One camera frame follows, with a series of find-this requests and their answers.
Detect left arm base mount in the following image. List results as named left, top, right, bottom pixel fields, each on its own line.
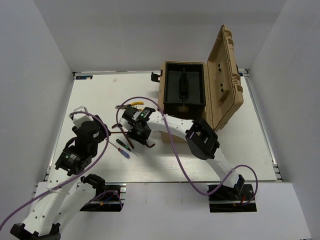
left=80, top=174, right=127, bottom=212

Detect tan plastic toolbox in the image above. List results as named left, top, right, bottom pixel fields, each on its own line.
left=150, top=24, right=244, bottom=132

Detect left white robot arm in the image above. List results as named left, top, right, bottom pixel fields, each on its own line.
left=10, top=115, right=111, bottom=240

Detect long brown hex key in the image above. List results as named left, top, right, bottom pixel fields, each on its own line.
left=119, top=126, right=134, bottom=149

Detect blue label sticker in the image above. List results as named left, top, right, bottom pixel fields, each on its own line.
left=75, top=75, right=93, bottom=80

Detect large dark hex key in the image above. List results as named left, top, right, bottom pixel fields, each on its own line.
left=145, top=143, right=156, bottom=149

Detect yellow needle-nose pliers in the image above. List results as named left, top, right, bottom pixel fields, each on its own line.
left=115, top=101, right=144, bottom=110

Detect green black screwdriver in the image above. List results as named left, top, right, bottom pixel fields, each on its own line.
left=116, top=138, right=138, bottom=157

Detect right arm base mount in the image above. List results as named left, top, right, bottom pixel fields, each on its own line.
left=208, top=177, right=257, bottom=213

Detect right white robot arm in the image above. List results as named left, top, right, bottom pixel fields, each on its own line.
left=119, top=107, right=245, bottom=201

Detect bent brown hex key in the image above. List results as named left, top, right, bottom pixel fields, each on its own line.
left=110, top=123, right=123, bottom=134

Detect red blue screwdriver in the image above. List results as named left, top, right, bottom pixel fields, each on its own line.
left=108, top=140, right=131, bottom=159

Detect black toolbox inner tray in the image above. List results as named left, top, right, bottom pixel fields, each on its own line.
left=163, top=62, right=206, bottom=107

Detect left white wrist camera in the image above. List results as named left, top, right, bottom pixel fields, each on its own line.
left=69, top=105, right=93, bottom=128

